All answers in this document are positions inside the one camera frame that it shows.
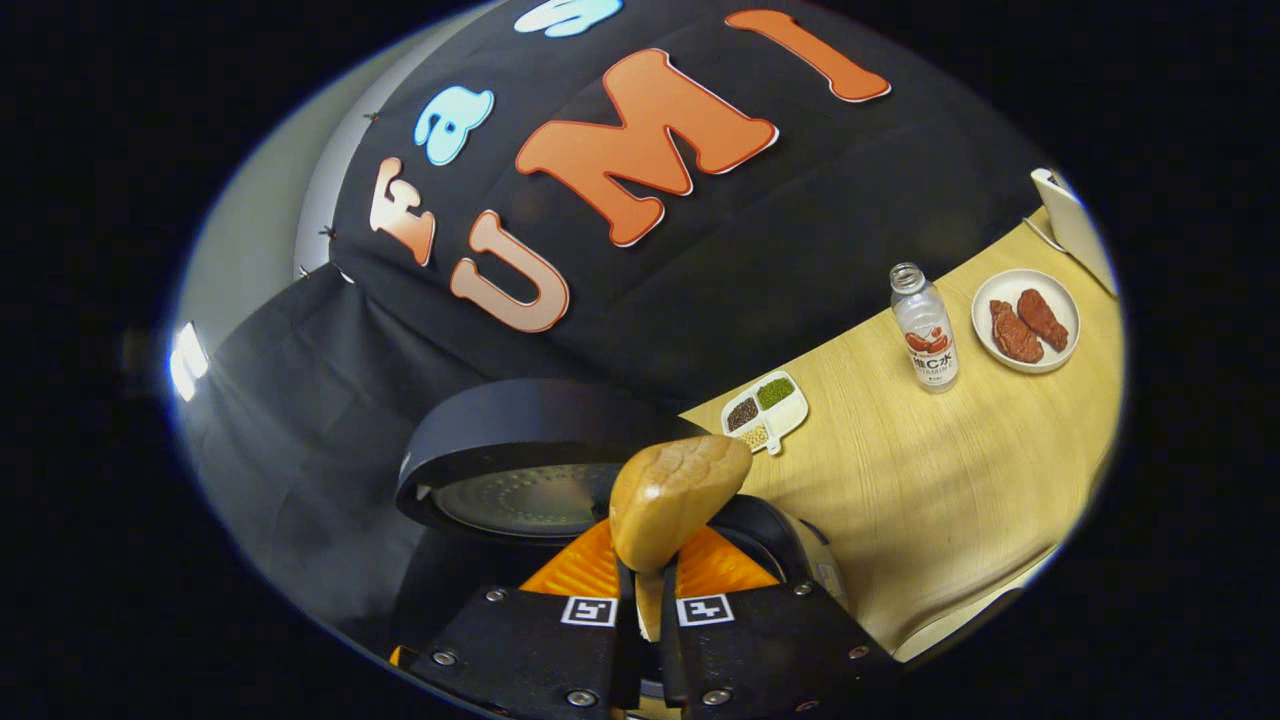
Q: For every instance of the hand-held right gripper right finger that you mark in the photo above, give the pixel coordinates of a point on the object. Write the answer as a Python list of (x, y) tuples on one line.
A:
[(770, 650)]

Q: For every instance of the white divided bean dish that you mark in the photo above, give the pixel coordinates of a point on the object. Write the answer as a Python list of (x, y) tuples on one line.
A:
[(790, 415)]

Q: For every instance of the long ceiling light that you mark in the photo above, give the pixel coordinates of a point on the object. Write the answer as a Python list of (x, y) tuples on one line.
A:
[(185, 362)]

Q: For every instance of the white round plate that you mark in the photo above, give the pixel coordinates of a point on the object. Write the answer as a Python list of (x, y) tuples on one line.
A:
[(1065, 310)]

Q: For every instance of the wooden spoon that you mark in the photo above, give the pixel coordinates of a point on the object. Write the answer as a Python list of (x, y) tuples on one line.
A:
[(675, 490)]

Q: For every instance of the row of black cloth clips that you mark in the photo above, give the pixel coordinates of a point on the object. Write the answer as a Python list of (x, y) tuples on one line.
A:
[(326, 232)]

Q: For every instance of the silver black rice cooker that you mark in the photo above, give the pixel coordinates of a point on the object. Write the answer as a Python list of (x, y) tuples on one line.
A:
[(520, 420)]

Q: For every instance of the red meat slice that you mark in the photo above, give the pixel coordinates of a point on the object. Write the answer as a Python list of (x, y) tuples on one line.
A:
[(1013, 335), (1042, 318)]

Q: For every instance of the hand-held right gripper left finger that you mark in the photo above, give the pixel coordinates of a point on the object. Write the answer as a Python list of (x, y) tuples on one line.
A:
[(530, 650)]

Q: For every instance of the clear plastic drink bottle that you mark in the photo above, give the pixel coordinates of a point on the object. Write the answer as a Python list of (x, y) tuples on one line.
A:
[(925, 350)]

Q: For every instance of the white toaster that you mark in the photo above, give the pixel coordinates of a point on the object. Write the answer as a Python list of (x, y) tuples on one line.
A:
[(1085, 235)]

